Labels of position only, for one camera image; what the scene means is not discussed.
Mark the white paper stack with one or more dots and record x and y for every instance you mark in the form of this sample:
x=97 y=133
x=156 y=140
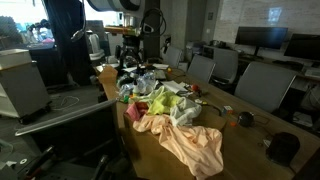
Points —
x=173 y=86

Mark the black cylinder speaker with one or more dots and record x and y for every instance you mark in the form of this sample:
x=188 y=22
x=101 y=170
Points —
x=283 y=148

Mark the black round object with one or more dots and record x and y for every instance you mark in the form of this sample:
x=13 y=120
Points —
x=246 y=119

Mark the white bottle yellow label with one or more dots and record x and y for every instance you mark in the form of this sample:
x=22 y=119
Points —
x=136 y=88

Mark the grey office chair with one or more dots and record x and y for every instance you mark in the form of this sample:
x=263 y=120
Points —
x=201 y=68
x=66 y=118
x=263 y=85
x=226 y=63
x=173 y=56

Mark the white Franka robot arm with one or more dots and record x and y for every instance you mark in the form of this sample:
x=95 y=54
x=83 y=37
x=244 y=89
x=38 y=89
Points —
x=113 y=4

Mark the peach shirt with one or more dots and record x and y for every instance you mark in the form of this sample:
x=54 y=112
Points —
x=193 y=143

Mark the yellow ball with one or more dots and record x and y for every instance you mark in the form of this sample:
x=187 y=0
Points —
x=169 y=70

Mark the wall whiteboard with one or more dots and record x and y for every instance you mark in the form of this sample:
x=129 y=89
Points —
x=266 y=13

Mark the green plastic item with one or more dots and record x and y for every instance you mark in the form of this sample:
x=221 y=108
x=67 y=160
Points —
x=126 y=99

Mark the pale green towel cloth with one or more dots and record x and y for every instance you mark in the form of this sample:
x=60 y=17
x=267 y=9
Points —
x=153 y=93

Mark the white grey cabinet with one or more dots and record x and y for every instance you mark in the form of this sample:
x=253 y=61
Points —
x=23 y=86

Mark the clear plastic bag pile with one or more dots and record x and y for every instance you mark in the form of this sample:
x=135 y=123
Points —
x=143 y=83

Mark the red ball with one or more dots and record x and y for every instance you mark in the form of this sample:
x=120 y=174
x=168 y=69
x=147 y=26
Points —
x=195 y=87

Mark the bright yellow microfibre cloth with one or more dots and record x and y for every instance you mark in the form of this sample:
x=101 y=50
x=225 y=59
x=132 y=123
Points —
x=163 y=101

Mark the white terry towel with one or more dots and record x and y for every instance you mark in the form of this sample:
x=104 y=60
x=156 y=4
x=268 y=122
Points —
x=185 y=111

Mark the large black monitor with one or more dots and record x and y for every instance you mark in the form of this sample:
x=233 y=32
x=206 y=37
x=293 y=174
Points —
x=261 y=36

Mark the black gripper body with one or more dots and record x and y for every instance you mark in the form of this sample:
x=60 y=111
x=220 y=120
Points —
x=131 y=43

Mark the Rubik's cube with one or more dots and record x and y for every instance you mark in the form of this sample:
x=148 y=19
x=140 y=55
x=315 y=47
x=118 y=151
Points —
x=227 y=110

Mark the small orange piece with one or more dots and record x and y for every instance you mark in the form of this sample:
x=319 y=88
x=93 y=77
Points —
x=233 y=124

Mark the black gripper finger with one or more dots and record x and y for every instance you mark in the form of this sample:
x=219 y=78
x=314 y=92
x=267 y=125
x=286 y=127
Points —
x=141 y=60
x=121 y=60

